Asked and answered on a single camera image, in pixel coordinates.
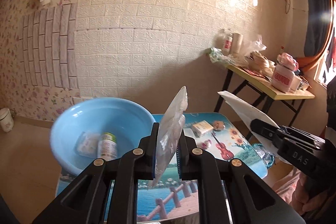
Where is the green white cylindrical bottle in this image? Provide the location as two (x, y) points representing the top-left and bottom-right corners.
(97, 132), (117, 161)

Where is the clear box of floss picks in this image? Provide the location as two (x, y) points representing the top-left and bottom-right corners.
(75, 132), (100, 158)

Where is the clear plastic snack bag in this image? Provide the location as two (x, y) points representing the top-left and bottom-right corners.
(149, 86), (188, 189)

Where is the white packet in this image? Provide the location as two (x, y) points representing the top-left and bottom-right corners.
(218, 91), (280, 133)

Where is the clear blue plastic bag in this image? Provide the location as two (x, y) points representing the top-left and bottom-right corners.
(252, 143), (275, 169)

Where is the yellow folding side table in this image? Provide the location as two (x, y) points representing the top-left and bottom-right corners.
(216, 63), (315, 126)

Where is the pink white wipes package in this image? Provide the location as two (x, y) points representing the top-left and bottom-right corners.
(271, 52), (299, 93)

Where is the small tan round toy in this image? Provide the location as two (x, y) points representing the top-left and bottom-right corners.
(213, 121), (226, 131)

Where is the pink white figurine toy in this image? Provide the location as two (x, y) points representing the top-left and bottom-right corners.
(201, 139), (212, 150)

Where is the small tissue pack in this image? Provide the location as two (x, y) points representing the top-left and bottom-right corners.
(191, 121), (214, 138)

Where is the light blue plastic basin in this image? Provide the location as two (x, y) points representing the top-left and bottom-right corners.
(50, 98), (155, 176)

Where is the bag of bread buns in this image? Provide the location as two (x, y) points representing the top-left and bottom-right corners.
(244, 35), (275, 78)

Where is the white bottle red label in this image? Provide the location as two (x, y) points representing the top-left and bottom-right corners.
(222, 32), (233, 56)

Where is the green plastic wrapper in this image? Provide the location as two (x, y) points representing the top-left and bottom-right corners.
(209, 47), (232, 64)

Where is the white rice cooker on floor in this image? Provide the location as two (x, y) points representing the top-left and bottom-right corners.
(0, 108), (14, 132)

